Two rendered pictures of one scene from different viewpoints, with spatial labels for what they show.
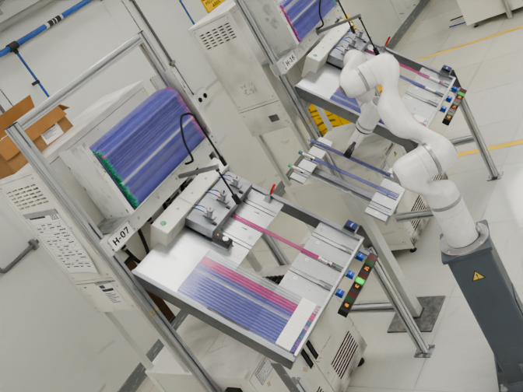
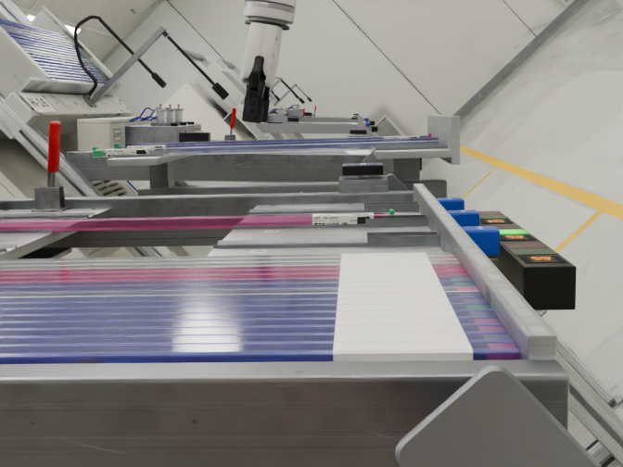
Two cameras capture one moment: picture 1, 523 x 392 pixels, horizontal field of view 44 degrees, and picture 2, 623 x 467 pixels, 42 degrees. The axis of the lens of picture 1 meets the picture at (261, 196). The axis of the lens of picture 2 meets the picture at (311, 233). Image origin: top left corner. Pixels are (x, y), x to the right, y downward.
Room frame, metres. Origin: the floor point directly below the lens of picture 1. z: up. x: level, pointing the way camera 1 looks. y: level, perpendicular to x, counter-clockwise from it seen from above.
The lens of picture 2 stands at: (1.72, 0.43, 0.85)
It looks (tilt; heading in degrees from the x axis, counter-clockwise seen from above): 4 degrees down; 323
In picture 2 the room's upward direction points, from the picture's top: 44 degrees counter-clockwise
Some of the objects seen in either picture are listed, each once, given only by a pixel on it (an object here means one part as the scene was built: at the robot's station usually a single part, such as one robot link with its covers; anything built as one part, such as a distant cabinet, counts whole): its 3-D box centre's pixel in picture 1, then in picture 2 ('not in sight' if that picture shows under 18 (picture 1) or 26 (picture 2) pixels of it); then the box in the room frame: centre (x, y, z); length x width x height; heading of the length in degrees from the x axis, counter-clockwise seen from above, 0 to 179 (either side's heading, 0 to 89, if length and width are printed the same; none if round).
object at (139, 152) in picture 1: (146, 145); not in sight; (2.60, 0.29, 1.52); 0.51 x 0.13 x 0.27; 135
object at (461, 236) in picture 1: (454, 221); not in sight; (2.05, -0.56, 0.79); 0.19 x 0.19 x 0.18
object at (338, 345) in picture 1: (263, 362); not in sight; (2.64, 0.42, 0.31); 0.70 x 0.65 x 0.62; 135
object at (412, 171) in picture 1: (424, 180); not in sight; (2.05, -0.53, 1.00); 0.19 x 0.12 x 0.24; 86
